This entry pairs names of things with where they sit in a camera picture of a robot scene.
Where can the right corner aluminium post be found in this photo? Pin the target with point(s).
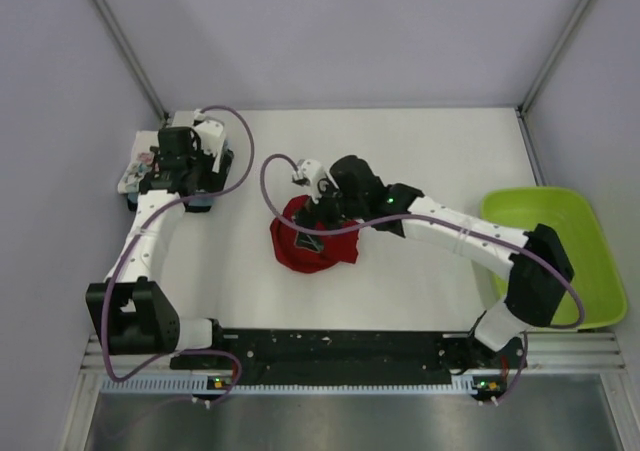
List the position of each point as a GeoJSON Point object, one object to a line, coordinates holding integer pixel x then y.
{"type": "Point", "coordinates": [568, 32]}

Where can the green plastic bin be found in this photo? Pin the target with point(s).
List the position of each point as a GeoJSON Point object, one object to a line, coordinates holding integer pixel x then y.
{"type": "Point", "coordinates": [597, 280]}

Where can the white slotted cable duct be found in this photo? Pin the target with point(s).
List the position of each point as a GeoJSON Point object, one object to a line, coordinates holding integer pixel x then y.
{"type": "Point", "coordinates": [203, 385]}

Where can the red t shirt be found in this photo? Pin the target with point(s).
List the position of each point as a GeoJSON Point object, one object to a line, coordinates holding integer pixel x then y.
{"type": "Point", "coordinates": [310, 254]}

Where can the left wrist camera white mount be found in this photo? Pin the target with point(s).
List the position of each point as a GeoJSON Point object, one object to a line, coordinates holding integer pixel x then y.
{"type": "Point", "coordinates": [213, 136]}

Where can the left corner aluminium post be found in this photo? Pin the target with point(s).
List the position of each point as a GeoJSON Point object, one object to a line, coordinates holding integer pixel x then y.
{"type": "Point", "coordinates": [128, 56]}

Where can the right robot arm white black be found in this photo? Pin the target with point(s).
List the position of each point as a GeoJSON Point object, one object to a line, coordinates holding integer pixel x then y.
{"type": "Point", "coordinates": [533, 263]}

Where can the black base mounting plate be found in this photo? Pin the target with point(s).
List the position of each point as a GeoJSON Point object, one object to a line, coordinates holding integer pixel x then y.
{"type": "Point", "coordinates": [322, 357]}

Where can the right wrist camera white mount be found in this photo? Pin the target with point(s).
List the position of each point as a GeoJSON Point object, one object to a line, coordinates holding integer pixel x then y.
{"type": "Point", "coordinates": [314, 178]}

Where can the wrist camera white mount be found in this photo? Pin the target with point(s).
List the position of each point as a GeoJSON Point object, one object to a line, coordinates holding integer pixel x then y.
{"type": "Point", "coordinates": [314, 178]}
{"type": "Point", "coordinates": [213, 136]}

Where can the white floral folded t shirt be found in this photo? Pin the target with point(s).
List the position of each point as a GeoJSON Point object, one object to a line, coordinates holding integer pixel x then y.
{"type": "Point", "coordinates": [140, 163]}

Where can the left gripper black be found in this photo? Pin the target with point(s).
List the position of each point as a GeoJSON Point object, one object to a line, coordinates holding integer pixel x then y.
{"type": "Point", "coordinates": [212, 182]}

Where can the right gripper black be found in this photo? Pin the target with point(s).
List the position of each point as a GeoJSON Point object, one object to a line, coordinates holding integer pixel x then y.
{"type": "Point", "coordinates": [318, 209]}

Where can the corner aluminium post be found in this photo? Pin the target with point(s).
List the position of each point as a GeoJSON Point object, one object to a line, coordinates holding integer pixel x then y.
{"type": "Point", "coordinates": [128, 56]}
{"type": "Point", "coordinates": [568, 32]}

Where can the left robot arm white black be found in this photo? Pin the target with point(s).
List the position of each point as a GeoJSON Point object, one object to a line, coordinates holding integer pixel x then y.
{"type": "Point", "coordinates": [129, 309]}

